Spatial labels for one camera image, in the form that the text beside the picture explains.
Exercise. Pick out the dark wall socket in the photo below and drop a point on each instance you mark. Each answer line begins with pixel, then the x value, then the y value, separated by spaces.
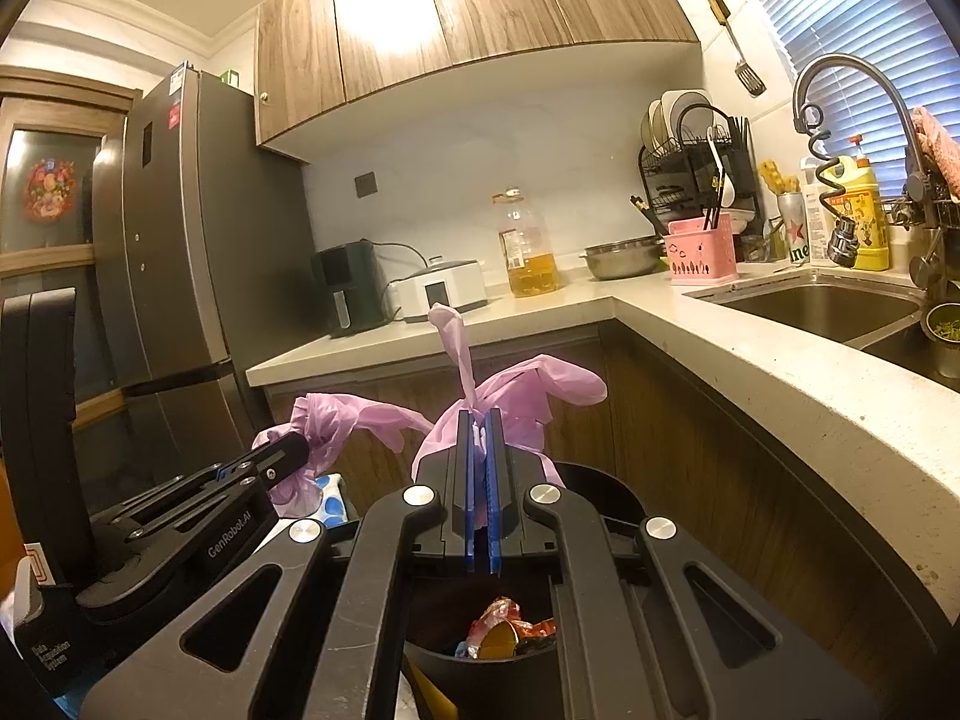
pixel 366 185

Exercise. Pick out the red door decoration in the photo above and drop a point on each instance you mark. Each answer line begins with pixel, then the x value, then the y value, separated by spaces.
pixel 52 191

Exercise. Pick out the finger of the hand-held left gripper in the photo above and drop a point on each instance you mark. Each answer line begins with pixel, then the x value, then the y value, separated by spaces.
pixel 281 448
pixel 225 536

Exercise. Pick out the green beer can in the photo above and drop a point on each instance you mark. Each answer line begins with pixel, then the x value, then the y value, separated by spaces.
pixel 793 229

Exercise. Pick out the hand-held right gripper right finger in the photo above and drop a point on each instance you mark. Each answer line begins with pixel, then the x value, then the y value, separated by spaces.
pixel 495 495

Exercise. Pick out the wooden wall cabinet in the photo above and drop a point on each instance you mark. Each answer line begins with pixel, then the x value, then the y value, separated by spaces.
pixel 487 7

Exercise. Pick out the white rice cooker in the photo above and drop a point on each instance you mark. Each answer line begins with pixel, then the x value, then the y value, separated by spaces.
pixel 442 291

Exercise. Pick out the pink plastic bag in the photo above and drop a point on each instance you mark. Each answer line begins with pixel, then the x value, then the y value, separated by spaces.
pixel 517 405

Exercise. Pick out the steel sink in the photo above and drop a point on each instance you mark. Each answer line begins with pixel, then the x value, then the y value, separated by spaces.
pixel 817 307

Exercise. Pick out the yellow detergent bottle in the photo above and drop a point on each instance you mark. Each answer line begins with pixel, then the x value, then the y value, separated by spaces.
pixel 870 217

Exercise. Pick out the black trash bin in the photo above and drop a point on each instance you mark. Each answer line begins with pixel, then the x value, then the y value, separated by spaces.
pixel 600 487

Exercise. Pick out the grey refrigerator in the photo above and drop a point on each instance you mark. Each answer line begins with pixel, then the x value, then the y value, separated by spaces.
pixel 195 240

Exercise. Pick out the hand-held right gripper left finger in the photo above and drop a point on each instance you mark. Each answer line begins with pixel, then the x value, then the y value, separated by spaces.
pixel 472 495

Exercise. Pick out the wooden base cabinet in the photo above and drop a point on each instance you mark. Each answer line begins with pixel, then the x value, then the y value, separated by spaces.
pixel 712 420

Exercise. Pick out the cooking oil bottle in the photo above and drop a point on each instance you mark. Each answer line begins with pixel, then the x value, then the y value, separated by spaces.
pixel 529 255

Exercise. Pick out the wooden sliding door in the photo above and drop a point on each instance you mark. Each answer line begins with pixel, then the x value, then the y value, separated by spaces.
pixel 45 262

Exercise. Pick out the white ladle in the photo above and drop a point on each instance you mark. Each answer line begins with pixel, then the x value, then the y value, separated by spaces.
pixel 716 180

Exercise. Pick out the white bottle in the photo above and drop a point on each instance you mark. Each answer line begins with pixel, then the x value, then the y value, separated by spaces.
pixel 814 217

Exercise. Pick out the steel faucet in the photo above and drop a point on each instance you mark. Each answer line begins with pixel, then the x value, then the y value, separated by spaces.
pixel 892 101

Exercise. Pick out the black air fryer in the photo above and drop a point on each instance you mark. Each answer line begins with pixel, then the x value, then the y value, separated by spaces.
pixel 349 285

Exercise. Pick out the floral tablecloth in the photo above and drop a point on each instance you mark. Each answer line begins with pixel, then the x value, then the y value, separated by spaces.
pixel 330 499

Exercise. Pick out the pink cloth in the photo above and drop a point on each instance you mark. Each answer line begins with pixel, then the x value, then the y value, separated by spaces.
pixel 941 150

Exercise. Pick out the gold tin can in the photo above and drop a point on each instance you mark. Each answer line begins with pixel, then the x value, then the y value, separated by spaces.
pixel 501 645

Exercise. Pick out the white plate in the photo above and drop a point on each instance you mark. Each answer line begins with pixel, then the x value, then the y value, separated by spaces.
pixel 655 127
pixel 690 116

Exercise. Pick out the black dish rack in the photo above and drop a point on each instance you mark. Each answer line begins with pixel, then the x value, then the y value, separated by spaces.
pixel 742 165

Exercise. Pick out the steel sink strainer cup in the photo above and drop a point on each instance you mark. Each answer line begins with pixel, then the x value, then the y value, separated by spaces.
pixel 941 337

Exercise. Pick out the black coiled faucet sprayer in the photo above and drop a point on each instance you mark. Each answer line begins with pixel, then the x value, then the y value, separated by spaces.
pixel 844 236

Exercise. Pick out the steel pot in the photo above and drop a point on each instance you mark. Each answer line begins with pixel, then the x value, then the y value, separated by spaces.
pixel 619 259

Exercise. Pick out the pink utensil holder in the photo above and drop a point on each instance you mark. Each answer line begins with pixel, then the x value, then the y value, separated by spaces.
pixel 697 255

